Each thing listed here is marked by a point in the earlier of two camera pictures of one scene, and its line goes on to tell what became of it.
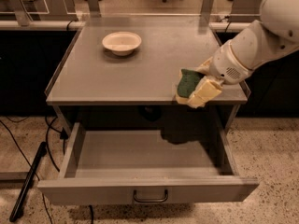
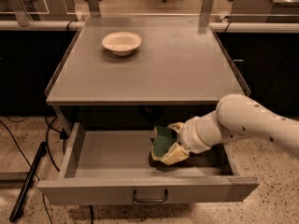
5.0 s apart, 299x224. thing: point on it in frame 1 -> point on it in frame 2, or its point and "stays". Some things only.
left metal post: [21, 11] stays
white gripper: [226, 64] -> [189, 136]
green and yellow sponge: [187, 83] -> [163, 139]
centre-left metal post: [92, 2] stays
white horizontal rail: [41, 24] stays
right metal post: [207, 3] stays
